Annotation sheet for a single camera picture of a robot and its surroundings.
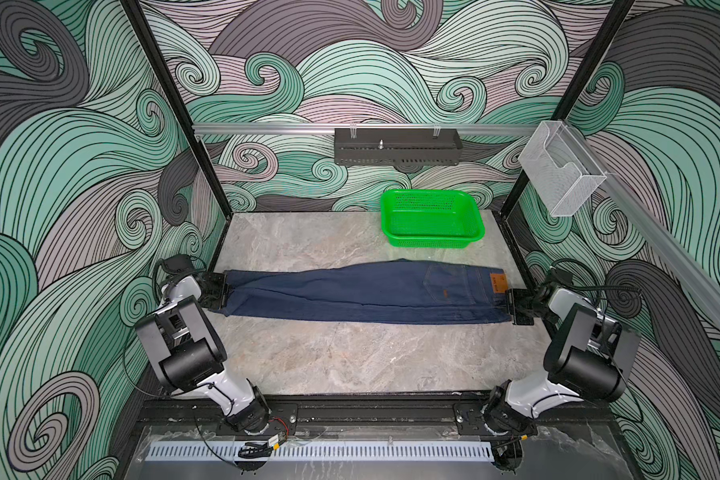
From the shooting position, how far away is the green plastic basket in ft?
3.71

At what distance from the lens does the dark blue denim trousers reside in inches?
36.1

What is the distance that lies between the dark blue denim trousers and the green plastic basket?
5.5 inches
